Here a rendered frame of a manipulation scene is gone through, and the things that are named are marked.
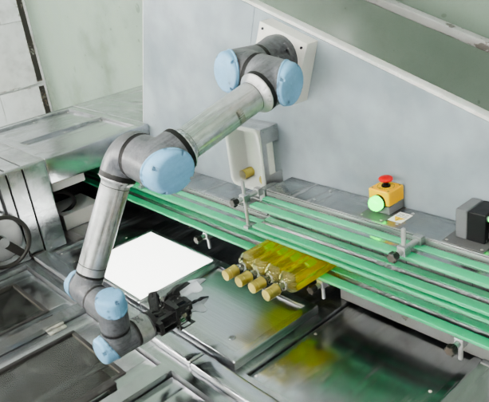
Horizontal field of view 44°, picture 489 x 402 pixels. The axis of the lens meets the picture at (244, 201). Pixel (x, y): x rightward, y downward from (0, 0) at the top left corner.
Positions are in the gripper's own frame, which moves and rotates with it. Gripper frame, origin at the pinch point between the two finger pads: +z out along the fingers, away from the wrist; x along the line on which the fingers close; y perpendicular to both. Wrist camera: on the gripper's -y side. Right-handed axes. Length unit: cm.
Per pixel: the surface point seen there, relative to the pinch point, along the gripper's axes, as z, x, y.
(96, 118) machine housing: 43, 25, -128
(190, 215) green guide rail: 34, -3, -51
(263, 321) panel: 11.8, -13.1, 11.3
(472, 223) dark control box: 42, 19, 61
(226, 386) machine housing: -13.7, -13.6, 23.8
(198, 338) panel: -6.4, -12.2, 3.0
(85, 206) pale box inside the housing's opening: 19, -6, -109
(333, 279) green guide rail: 30.4, -3.9, 23.5
